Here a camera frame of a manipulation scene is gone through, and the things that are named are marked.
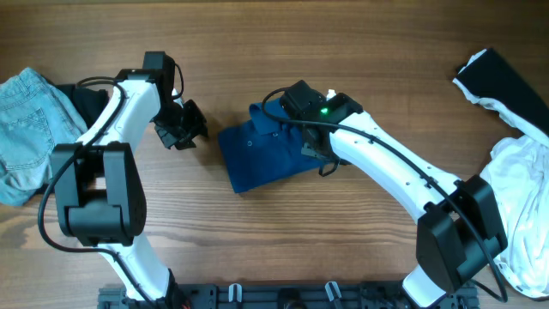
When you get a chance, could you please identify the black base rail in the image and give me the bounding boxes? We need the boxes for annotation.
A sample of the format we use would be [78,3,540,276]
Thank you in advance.
[97,282,480,309]

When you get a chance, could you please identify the white garment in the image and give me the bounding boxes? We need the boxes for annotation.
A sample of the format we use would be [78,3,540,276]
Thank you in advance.
[452,48,549,300]

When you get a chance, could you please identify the blue t-shirt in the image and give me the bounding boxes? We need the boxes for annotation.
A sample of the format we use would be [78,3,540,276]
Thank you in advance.
[218,99,321,193]

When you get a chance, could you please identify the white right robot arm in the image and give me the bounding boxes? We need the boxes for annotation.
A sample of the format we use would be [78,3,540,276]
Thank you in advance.
[286,92,508,308]

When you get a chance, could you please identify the black garment under jeans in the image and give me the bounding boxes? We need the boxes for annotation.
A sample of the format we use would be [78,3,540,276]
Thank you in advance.
[35,83,110,195]

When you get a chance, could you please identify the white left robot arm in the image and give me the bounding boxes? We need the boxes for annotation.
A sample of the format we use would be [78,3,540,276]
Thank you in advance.
[38,65,208,308]

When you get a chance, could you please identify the light blue denim jeans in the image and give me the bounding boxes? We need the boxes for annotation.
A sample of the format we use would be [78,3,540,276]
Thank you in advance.
[1,68,87,206]

